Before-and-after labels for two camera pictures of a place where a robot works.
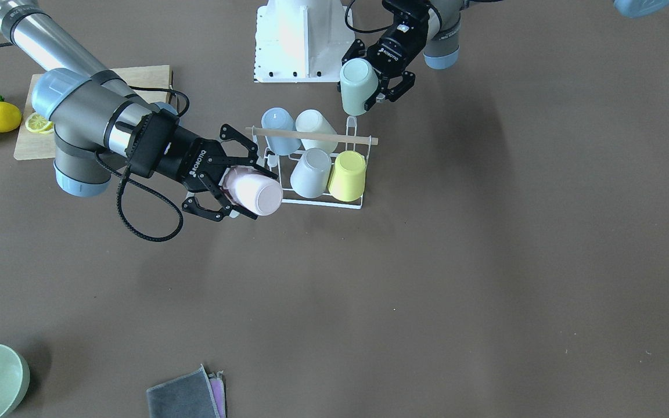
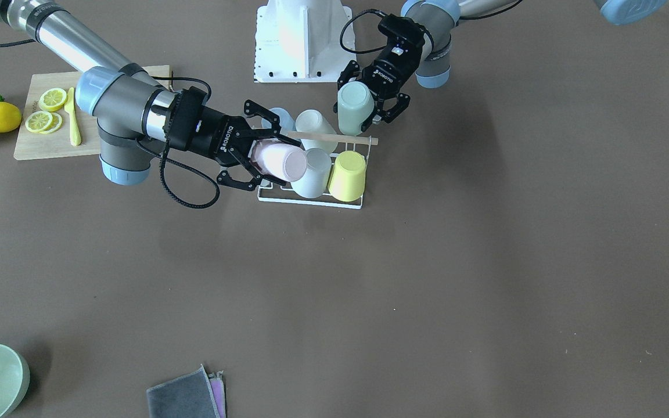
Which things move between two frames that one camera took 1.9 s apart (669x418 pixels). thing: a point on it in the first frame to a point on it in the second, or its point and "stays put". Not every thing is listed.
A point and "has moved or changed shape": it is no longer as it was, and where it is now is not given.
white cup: x=313 y=121 stays put
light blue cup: x=280 y=118 stays put
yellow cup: x=347 y=177 stays put
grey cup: x=309 y=178 stays put
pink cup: x=256 y=192 to x=282 y=161
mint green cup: x=359 y=83 has moved or changed shape
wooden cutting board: x=33 y=146 stays put
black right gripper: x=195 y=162 to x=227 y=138
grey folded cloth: x=196 y=395 stays put
